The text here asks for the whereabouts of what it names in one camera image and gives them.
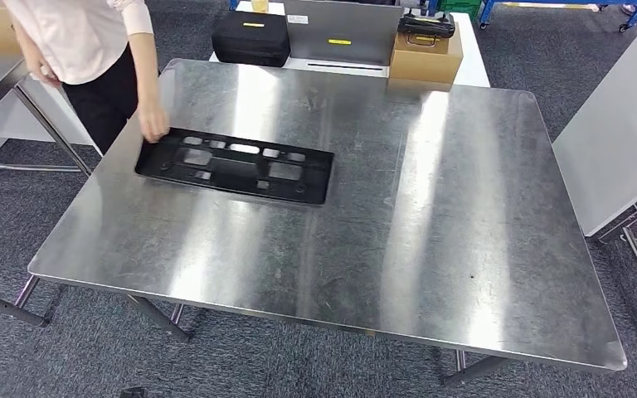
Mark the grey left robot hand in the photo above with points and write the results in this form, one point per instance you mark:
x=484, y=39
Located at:
x=134, y=393

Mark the small yellow container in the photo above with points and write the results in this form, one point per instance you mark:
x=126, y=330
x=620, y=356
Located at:
x=259, y=5

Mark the steel workbench table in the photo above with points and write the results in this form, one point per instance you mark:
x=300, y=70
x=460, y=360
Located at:
x=406, y=219

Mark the black carrying case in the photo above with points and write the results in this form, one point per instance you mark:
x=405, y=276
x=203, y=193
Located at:
x=247, y=44

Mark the person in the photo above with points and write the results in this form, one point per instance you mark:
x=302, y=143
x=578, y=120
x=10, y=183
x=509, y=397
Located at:
x=76, y=38

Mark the white cabinet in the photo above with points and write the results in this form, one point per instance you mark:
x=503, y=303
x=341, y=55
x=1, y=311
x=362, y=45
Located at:
x=615, y=137
x=0, y=132

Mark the green plastic crate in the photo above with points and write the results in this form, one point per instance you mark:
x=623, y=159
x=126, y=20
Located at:
x=458, y=6

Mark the blue metal cart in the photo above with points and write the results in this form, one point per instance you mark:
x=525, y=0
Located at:
x=544, y=4

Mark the black plastic plate bracket part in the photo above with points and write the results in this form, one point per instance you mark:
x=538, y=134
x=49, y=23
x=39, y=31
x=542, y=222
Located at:
x=151, y=165

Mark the black handheld controller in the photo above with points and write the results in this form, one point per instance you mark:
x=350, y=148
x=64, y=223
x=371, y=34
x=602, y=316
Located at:
x=425, y=24

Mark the silver metal case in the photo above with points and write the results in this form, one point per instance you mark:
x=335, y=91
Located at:
x=362, y=27

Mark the person's right hand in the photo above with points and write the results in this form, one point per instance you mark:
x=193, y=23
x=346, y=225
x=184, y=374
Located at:
x=45, y=72

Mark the person's left hand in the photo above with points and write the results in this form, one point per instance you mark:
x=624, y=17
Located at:
x=155, y=123

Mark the person's right forearm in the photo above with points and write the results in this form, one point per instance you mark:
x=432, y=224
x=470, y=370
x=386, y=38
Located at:
x=27, y=46

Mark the person's left forearm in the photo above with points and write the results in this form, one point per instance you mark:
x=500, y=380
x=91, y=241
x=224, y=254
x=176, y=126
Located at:
x=144, y=71

